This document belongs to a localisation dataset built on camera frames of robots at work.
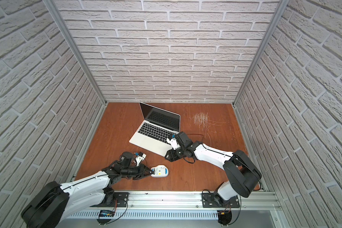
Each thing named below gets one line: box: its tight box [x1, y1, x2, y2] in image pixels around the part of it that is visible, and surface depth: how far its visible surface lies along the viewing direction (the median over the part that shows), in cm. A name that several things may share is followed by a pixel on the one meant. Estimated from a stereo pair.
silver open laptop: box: [129, 101, 181, 158], surface depth 102 cm
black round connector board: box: [217, 210, 233, 226], surface depth 72 cm
